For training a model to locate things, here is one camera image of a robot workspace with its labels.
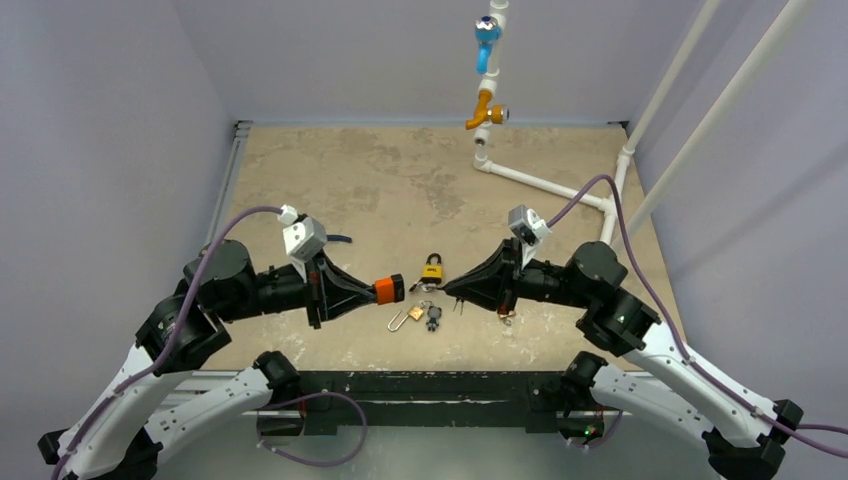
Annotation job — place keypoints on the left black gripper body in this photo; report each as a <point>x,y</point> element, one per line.
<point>316,290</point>

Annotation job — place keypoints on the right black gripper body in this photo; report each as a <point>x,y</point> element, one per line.
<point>516,277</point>

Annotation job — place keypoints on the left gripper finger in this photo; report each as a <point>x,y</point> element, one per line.
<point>340,303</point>
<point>341,280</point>

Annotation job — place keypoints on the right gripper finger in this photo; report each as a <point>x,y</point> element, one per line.
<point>488,271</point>
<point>485,297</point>

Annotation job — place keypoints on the orange black padlock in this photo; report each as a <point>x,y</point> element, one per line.
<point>389,290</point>

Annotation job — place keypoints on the yellow black padlock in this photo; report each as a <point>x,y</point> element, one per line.
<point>432,275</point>

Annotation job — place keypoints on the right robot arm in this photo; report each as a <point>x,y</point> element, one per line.
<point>743,432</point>

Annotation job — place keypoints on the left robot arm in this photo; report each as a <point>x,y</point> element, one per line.
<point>128,435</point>

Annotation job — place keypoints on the black key bunch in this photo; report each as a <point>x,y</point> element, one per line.
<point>432,315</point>

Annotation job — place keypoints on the brass padlock open shackle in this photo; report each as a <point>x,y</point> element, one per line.
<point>506,316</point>

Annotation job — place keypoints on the brass padlock long shackle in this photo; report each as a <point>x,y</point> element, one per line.
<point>414,313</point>

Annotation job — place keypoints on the black base bar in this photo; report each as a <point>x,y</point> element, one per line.
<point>534,401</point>

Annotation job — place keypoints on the orange tap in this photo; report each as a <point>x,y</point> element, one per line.
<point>486,111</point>

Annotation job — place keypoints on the blue tap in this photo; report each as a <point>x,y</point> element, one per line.
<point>487,32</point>

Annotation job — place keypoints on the white diagonal pole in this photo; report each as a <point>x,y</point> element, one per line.
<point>764,50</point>

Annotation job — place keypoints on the blue handled pliers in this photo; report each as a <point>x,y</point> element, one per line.
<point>338,238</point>

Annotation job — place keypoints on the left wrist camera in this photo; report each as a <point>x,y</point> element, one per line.
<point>303,238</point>

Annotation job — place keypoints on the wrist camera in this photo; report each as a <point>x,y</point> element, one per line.
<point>303,238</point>
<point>529,228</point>

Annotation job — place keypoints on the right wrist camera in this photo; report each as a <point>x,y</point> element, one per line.
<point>529,228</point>

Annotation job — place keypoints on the aluminium frame rail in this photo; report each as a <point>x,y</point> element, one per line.
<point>223,199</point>

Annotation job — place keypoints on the white pvc pipe frame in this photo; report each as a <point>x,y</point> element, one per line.
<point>481,139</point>

